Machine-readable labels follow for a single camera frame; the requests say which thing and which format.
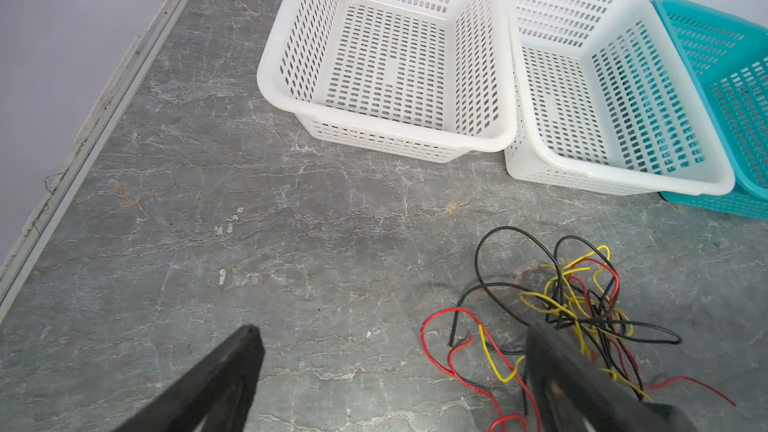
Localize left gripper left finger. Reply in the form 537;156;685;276
117;324;265;431

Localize cable bundle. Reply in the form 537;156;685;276
446;225;738;432

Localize left white plastic basket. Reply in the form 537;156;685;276
257;0;518;163

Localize teal plastic basket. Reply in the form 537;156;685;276
653;0;767;220

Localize long red cable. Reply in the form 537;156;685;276
419;307;544;432

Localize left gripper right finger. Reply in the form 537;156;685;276
525;324;696;432

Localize white plastic basket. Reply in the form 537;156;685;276
504;0;735;196
257;0;518;163

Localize middle white plastic basket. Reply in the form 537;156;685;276
504;0;735;196

